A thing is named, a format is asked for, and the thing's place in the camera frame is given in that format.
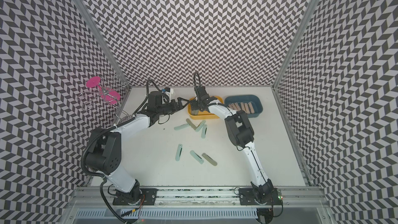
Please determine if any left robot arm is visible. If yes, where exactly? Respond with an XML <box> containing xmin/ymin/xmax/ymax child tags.
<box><xmin>80</xmin><ymin>79</ymin><xmax>190</xmax><ymax>205</ymax></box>

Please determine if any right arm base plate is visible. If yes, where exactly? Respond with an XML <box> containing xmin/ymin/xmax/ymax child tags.
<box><xmin>234</xmin><ymin>187</ymin><xmax>283</xmax><ymax>206</ymax></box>

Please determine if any yellow storage box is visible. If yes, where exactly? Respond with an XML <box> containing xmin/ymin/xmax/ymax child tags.
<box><xmin>188</xmin><ymin>97</ymin><xmax>219</xmax><ymax>120</ymax></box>

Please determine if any mint fruit knife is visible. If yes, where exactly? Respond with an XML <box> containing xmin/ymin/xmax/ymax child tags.
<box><xmin>175</xmin><ymin>144</ymin><xmax>182</xmax><ymax>161</ymax></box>
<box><xmin>195</xmin><ymin>120</ymin><xmax>206</xmax><ymax>132</ymax></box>
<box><xmin>190</xmin><ymin>150</ymin><xmax>204</xmax><ymax>164</ymax></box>
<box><xmin>201</xmin><ymin>124</ymin><xmax>207</xmax><ymax>139</ymax></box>
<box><xmin>174</xmin><ymin>123</ymin><xmax>190</xmax><ymax>131</ymax></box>

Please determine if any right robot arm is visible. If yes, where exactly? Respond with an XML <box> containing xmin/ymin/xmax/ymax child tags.
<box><xmin>190</xmin><ymin>72</ymin><xmax>274</xmax><ymax>205</ymax></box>

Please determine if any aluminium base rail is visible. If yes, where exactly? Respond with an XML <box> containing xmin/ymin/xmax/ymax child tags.
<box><xmin>67</xmin><ymin>186</ymin><xmax>329</xmax><ymax>208</ymax></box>

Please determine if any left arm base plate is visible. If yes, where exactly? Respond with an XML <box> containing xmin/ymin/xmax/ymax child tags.
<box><xmin>113</xmin><ymin>188</ymin><xmax>158</xmax><ymax>206</ymax></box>

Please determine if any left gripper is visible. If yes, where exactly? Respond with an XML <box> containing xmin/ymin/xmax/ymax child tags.
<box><xmin>158</xmin><ymin>97</ymin><xmax>191</xmax><ymax>116</ymax></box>

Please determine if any olive fruit knife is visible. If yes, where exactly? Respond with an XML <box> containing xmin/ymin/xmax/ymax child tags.
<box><xmin>202</xmin><ymin>153</ymin><xmax>218</xmax><ymax>166</ymax></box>
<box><xmin>186</xmin><ymin>118</ymin><xmax>197</xmax><ymax>130</ymax></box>

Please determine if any dark teal storage box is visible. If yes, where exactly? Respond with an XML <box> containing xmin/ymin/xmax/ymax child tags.
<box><xmin>224</xmin><ymin>94</ymin><xmax>263</xmax><ymax>118</ymax></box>

